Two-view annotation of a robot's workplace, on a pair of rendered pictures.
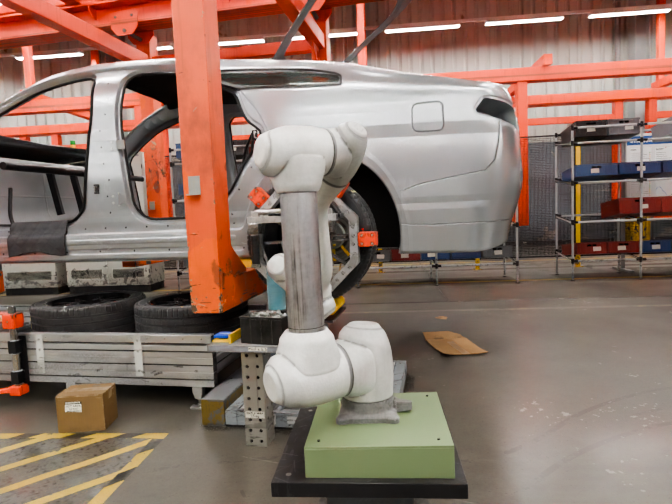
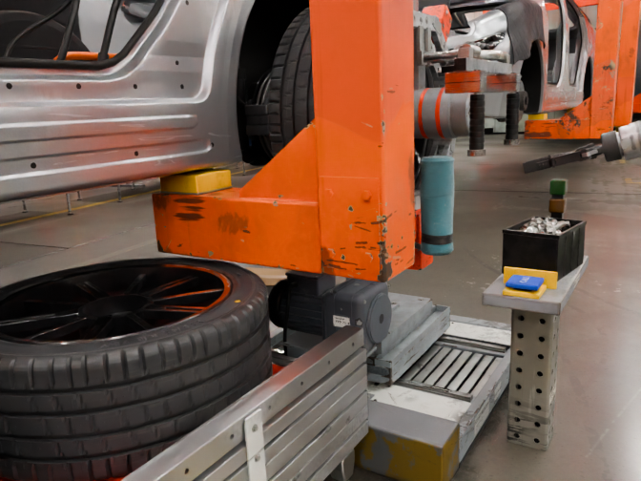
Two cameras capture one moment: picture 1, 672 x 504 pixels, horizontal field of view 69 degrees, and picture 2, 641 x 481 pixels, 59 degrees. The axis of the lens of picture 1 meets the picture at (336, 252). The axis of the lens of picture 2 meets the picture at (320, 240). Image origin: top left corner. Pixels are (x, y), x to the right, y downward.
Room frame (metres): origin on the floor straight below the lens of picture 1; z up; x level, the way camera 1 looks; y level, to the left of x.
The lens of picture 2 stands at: (2.11, 1.83, 0.89)
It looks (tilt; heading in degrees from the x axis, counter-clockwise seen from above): 13 degrees down; 291
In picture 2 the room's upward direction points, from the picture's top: 3 degrees counter-clockwise
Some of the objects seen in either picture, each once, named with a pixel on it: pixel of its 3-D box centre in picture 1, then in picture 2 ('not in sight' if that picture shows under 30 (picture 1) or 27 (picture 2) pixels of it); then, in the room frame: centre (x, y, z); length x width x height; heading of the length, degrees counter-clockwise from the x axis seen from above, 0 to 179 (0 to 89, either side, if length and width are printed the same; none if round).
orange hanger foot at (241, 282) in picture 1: (238, 268); (246, 188); (2.78, 0.56, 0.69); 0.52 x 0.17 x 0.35; 168
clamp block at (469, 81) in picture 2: (256, 228); (465, 81); (2.27, 0.36, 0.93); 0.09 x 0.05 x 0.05; 168
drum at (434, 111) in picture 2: not in sight; (438, 113); (2.37, 0.17, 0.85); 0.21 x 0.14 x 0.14; 168
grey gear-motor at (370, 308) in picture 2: not in sight; (317, 327); (2.68, 0.37, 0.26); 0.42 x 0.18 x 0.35; 168
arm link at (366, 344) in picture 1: (362, 358); not in sight; (1.44, -0.07, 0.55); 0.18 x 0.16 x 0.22; 124
